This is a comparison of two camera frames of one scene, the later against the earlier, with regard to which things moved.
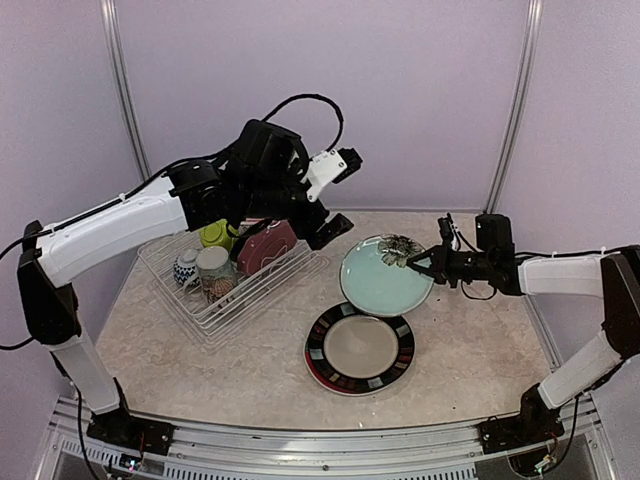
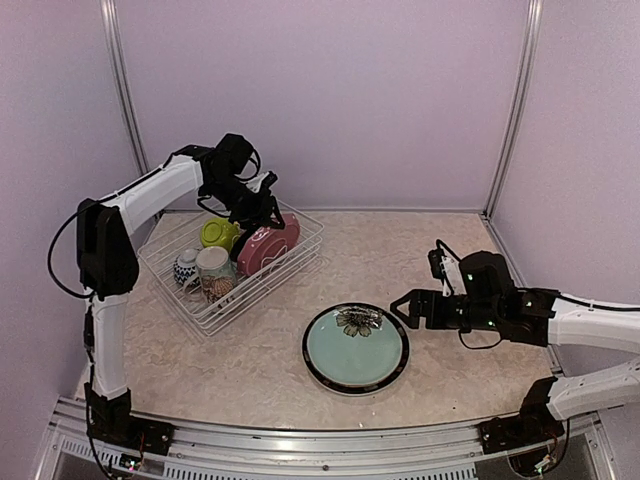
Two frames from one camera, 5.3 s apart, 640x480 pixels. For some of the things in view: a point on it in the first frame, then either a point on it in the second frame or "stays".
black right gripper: [439, 269] -> [420, 308]
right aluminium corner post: [518, 115] stays
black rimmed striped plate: [351, 352] stays
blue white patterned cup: [184, 268] stays
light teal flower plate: [375, 276] -> [356, 347]
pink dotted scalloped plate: [264, 247] stays
